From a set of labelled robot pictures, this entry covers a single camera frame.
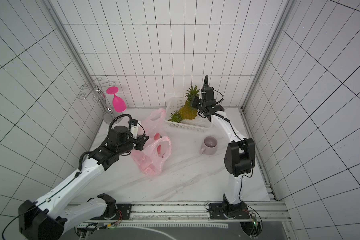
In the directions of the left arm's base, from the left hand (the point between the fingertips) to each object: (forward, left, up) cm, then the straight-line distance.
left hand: (146, 140), depth 77 cm
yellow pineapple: (+26, -15, -12) cm, 33 cm away
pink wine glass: (+30, +25, -4) cm, 40 cm away
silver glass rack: (+32, +36, +8) cm, 49 cm away
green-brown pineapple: (+22, -22, -1) cm, 31 cm away
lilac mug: (+4, -36, -12) cm, 38 cm away
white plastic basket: (+22, -30, -13) cm, 39 cm away
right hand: (+28, -27, +7) cm, 39 cm away
